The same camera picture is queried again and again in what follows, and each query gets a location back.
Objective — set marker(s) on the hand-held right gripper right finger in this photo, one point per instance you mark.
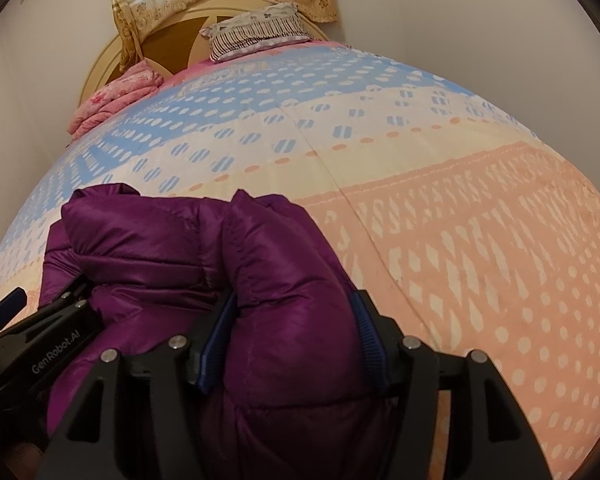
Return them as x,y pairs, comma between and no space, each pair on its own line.
370,345

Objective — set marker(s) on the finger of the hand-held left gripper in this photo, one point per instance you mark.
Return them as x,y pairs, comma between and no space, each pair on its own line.
67,294
10,304

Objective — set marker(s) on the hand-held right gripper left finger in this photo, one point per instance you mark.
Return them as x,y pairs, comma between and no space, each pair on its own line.
215,345

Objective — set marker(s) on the purple puffer jacket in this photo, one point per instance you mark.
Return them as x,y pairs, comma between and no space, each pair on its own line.
280,285

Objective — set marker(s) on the polka dot bed blanket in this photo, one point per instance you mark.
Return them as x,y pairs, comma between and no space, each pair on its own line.
430,210

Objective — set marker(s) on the pink floral folded quilt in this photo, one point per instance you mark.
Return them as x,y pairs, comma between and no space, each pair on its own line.
115,95

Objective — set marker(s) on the cream wooden headboard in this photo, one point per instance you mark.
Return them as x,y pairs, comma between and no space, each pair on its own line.
170,52

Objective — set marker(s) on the striped pillow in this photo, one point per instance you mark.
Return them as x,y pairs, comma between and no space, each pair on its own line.
257,32

